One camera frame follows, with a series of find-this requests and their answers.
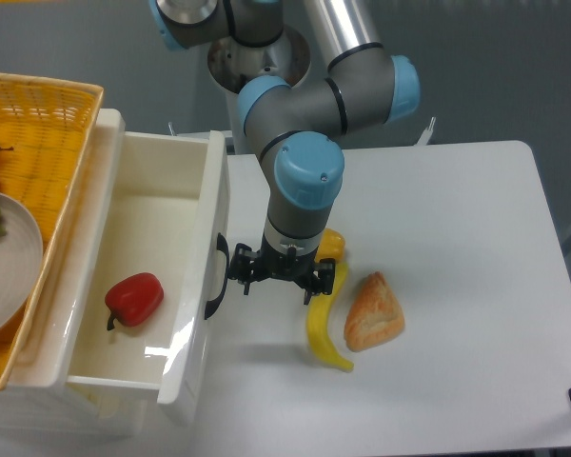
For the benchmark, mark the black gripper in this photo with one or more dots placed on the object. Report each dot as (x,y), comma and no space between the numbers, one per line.
(248,266)

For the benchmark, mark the white top drawer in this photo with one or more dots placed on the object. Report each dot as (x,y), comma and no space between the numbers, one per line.
(169,201)

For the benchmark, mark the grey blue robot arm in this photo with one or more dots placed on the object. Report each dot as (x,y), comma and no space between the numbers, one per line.
(293,129)

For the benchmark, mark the white drawer cabinet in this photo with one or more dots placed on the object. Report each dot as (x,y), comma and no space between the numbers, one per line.
(38,395)

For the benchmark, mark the yellow banana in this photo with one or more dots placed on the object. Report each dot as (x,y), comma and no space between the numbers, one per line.
(316,325)

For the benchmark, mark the yellow bell pepper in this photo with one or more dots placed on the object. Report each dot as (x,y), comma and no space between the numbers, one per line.
(332,246)

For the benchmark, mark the orange bread pastry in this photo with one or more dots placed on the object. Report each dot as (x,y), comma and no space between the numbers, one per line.
(376,316)

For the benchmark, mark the red bell pepper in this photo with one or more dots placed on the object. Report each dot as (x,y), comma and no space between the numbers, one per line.
(131,301)

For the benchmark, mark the grey ribbed plate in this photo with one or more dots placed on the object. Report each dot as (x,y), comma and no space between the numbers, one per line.
(21,256)

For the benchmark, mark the yellow wicker basket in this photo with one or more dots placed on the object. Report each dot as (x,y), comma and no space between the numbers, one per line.
(45,126)

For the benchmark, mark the black drawer handle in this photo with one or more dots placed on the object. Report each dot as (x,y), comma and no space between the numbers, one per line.
(218,290)

